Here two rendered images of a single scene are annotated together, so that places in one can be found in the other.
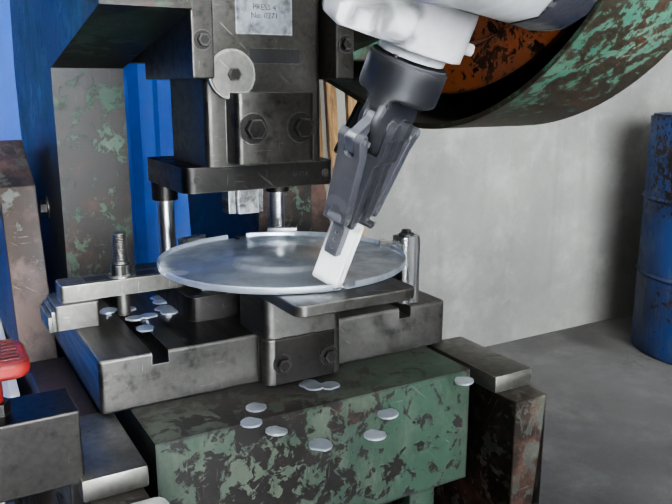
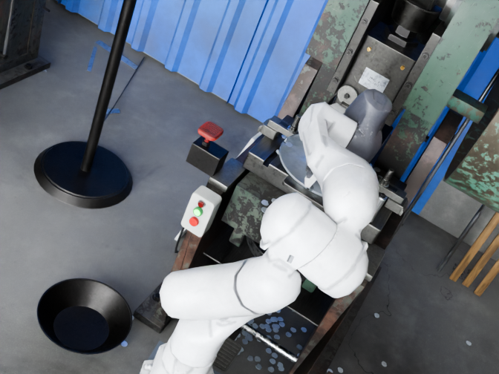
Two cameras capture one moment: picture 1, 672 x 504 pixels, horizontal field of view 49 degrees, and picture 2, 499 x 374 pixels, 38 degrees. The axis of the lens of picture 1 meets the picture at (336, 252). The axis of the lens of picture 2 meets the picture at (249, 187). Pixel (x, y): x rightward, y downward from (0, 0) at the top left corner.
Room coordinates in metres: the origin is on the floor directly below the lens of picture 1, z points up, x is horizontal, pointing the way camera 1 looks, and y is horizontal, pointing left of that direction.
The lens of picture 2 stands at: (-0.58, -0.97, 1.90)
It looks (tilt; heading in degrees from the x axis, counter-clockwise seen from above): 36 degrees down; 42
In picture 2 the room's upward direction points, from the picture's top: 24 degrees clockwise
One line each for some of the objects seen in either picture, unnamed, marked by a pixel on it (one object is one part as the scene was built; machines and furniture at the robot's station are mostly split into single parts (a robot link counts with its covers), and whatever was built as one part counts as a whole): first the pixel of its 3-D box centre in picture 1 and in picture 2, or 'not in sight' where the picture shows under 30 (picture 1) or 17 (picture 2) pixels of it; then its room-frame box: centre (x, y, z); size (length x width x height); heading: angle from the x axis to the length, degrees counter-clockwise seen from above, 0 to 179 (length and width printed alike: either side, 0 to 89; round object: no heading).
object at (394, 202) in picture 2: not in sight; (386, 184); (1.04, -0.02, 0.76); 0.17 x 0.06 x 0.10; 120
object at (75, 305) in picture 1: (114, 275); (289, 128); (0.87, 0.27, 0.76); 0.17 x 0.06 x 0.10; 120
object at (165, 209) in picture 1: (166, 221); not in sight; (0.97, 0.23, 0.81); 0.02 x 0.02 x 0.14
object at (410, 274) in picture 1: (405, 265); (376, 206); (0.94, -0.09, 0.75); 0.03 x 0.03 x 0.10; 30
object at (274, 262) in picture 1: (283, 258); (327, 166); (0.85, 0.06, 0.78); 0.29 x 0.29 x 0.01
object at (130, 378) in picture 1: (244, 317); (327, 175); (0.96, 0.12, 0.68); 0.45 x 0.30 x 0.06; 120
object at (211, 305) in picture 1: (241, 284); not in sight; (0.96, 0.13, 0.72); 0.20 x 0.16 x 0.03; 120
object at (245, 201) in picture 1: (243, 197); not in sight; (0.95, 0.12, 0.84); 0.05 x 0.03 x 0.04; 120
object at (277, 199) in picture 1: (277, 211); not in sight; (1.05, 0.08, 0.81); 0.02 x 0.02 x 0.14
